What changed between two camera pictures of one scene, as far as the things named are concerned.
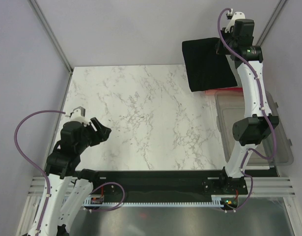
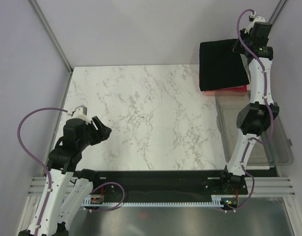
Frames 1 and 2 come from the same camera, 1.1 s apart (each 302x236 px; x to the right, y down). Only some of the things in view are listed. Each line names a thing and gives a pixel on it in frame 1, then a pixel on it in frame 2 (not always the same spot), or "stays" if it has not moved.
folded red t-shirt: (237, 89) stays
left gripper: (103, 132) stays
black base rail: (167, 184) stays
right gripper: (220, 50) -> (236, 46)
